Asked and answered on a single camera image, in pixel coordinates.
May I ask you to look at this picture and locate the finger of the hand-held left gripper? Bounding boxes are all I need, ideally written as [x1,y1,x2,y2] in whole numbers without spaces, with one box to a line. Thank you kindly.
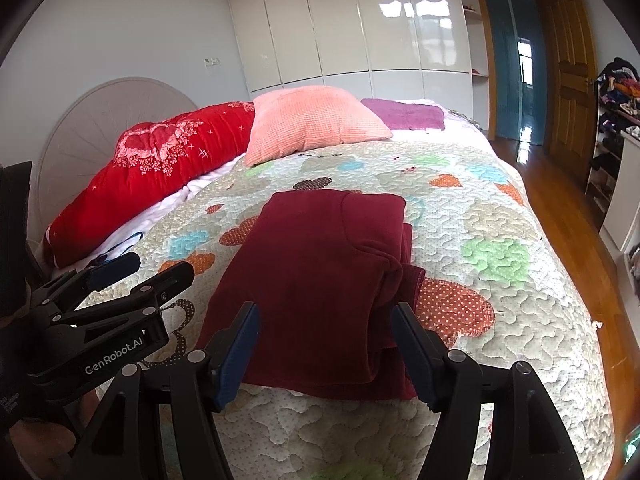
[30,252,142,311]
[47,261,196,343]

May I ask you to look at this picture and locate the pile of clothes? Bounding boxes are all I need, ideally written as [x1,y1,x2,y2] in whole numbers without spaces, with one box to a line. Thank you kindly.
[592,57,640,126]

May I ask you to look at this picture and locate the pink corduroy pillow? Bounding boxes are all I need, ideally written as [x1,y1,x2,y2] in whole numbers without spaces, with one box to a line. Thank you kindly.
[244,85,394,168]

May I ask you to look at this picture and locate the round white headboard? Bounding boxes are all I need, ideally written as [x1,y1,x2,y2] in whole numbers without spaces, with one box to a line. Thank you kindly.
[27,77,201,256]

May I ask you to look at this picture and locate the glossy white wardrobe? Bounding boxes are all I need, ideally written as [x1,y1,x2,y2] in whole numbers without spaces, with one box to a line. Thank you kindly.
[227,0,476,103]

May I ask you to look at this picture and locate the white cabinet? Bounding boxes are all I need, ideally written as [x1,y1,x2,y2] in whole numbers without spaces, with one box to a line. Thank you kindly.
[600,130,640,253]

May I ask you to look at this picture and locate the purple towel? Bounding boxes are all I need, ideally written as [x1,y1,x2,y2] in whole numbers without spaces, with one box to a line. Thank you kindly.
[360,98,447,132]

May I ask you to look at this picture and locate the person's left hand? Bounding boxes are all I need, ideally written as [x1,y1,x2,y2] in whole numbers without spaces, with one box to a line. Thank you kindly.
[9,387,103,479]

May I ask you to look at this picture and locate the maroon knit garment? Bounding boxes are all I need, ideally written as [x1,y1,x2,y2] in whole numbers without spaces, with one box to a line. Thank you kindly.
[196,189,427,402]

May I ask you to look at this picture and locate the wooden door frame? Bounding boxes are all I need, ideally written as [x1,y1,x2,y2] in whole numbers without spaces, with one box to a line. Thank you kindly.
[472,0,553,148]

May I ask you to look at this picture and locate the wooden door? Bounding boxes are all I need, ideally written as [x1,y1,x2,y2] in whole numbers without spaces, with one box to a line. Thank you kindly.
[545,0,599,188]

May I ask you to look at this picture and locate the blue strap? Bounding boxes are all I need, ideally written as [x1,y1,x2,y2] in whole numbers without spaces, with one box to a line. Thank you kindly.
[95,230,146,266]

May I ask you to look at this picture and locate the heart pattern quilted bedspread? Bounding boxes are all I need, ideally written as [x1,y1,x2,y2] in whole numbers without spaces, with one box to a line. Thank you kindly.
[80,107,616,480]

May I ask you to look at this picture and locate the shelf with clothes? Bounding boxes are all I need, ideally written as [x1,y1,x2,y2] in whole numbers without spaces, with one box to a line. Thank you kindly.
[585,125,626,221]

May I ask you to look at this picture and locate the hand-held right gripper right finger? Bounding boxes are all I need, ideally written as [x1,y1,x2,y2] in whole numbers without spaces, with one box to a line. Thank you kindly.
[391,301,586,480]

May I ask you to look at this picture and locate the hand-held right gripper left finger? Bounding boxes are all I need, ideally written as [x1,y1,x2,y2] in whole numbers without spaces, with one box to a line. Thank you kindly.
[70,301,262,480]

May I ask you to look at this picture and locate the red floral quilt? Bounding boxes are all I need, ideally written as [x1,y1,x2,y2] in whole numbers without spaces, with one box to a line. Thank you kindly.
[44,101,257,268]

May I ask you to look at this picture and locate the white corner shelf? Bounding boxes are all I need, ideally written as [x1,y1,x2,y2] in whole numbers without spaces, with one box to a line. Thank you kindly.
[460,0,491,81]

